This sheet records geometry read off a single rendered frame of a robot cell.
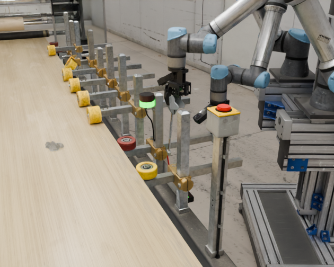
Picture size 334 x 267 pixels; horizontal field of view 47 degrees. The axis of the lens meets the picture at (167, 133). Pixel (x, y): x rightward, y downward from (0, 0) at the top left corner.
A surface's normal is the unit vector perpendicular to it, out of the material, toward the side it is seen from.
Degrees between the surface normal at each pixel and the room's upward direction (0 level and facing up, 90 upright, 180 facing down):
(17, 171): 0
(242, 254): 0
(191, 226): 0
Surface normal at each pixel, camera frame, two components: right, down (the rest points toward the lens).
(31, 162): 0.00, -0.91
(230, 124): 0.39, 0.39
